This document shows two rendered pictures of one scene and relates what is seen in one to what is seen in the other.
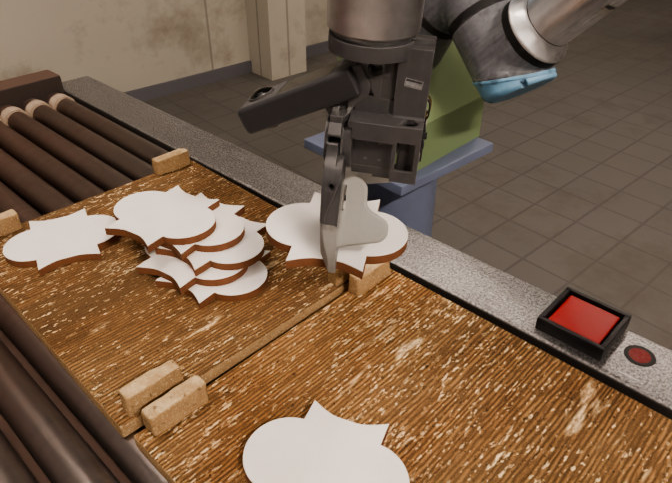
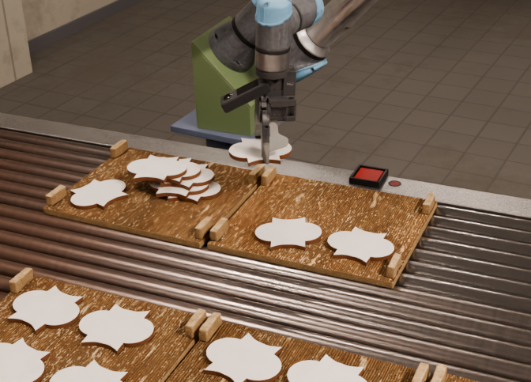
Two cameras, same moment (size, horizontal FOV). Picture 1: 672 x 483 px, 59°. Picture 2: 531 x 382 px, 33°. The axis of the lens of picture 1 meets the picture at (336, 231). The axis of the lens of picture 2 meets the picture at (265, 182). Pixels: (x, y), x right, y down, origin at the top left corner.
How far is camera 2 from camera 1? 1.50 m
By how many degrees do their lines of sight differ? 17
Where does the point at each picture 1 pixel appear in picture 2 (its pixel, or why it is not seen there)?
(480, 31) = not seen: hidden behind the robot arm
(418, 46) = (290, 70)
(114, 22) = not seen: outside the picture
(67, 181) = (54, 172)
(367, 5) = (274, 61)
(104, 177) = (74, 167)
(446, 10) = not seen: hidden behind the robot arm
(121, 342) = (172, 221)
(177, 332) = (194, 213)
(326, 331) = (261, 199)
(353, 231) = (275, 144)
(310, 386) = (266, 216)
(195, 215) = (174, 164)
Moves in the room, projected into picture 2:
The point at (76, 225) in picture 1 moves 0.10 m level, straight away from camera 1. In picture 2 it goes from (99, 187) to (73, 174)
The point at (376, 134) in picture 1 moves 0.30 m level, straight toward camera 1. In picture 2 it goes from (280, 104) to (325, 163)
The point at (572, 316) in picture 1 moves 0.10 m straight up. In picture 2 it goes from (363, 174) to (364, 137)
